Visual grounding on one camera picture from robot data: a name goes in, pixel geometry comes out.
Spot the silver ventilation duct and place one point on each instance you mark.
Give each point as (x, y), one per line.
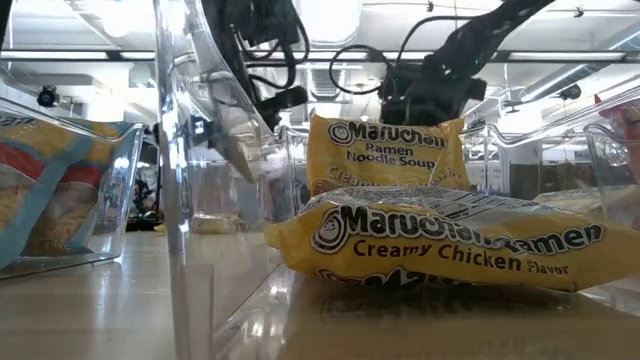
(327, 20)

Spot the black ceiling hook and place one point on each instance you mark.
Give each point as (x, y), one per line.
(429, 6)
(579, 7)

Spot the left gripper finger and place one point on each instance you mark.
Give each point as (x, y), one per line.
(292, 97)

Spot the red ramen pack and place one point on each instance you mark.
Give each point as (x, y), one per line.
(620, 112)

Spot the black ceiling dome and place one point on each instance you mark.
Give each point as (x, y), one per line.
(570, 92)

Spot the dark background equipment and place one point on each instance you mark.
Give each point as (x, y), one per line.
(145, 205)

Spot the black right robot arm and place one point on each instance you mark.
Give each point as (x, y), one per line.
(480, 35)

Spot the silver ceiling pipe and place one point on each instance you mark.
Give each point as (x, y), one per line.
(575, 72)

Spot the dark background cabinet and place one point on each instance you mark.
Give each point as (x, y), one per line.
(550, 177)

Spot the overhead light bar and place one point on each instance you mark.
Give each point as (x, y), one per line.
(550, 55)

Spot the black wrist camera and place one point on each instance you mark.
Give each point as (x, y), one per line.
(400, 100)
(270, 22)

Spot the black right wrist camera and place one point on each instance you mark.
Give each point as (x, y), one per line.
(400, 100)

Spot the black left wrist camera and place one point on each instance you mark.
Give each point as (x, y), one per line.
(270, 22)

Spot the black ceiling camera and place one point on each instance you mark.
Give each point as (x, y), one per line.
(48, 97)

